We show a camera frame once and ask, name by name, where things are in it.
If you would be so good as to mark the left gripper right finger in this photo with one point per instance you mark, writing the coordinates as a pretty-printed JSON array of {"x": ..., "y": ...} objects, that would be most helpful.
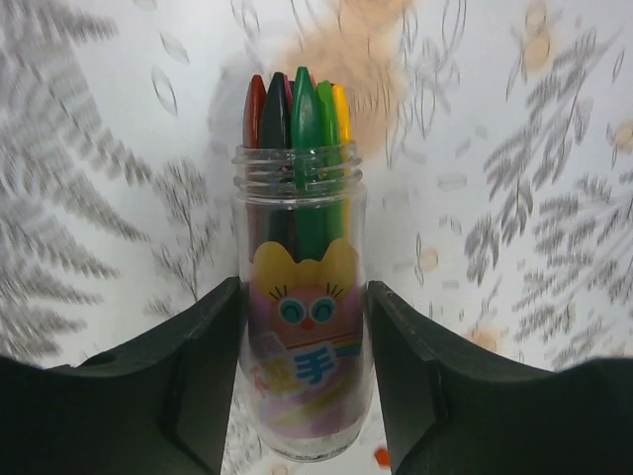
[{"x": 452, "y": 407}]

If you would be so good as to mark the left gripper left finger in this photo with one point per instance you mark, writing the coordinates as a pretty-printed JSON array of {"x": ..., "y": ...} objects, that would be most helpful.
[{"x": 156, "y": 404}]

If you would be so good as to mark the small orange crayon piece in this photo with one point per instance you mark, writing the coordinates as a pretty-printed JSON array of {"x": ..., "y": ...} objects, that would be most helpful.
[{"x": 382, "y": 457}]

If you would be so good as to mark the floral patterned table mat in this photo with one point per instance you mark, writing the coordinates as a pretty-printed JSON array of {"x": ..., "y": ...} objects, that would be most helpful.
[{"x": 496, "y": 139}]

